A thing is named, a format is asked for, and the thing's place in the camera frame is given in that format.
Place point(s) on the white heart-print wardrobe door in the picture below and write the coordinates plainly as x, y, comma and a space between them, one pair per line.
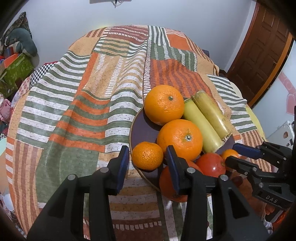
288, 92

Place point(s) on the purple plate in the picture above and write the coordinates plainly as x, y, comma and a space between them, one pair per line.
143, 129

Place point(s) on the grey plush pillow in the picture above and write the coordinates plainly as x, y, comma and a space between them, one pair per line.
22, 41

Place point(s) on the large orange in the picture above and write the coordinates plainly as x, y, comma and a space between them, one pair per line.
164, 104
182, 139

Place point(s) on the striped patchwork blanket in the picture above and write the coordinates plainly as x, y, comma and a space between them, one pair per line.
92, 92

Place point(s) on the dark patterned bag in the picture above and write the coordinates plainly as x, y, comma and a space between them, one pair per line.
17, 23

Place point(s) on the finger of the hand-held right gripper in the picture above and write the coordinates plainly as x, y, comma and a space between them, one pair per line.
238, 164
246, 150

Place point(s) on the green storage box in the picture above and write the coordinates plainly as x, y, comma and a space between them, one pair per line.
16, 69

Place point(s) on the red tomato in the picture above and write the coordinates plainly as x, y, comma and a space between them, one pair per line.
211, 165

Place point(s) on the orange-red tomato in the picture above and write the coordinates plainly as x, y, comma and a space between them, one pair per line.
171, 187

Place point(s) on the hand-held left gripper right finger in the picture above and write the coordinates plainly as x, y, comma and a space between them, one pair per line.
172, 166

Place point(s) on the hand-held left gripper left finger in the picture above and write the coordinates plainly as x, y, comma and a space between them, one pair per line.
122, 166

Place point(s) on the brown wooden door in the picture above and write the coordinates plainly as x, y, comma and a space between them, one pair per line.
261, 51

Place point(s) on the small mandarin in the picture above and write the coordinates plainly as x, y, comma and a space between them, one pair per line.
147, 155
229, 154

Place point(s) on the white case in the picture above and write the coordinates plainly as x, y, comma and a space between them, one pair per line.
281, 134

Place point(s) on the smooth green-yellow sugarcane piece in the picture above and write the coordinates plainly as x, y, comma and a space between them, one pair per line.
200, 126

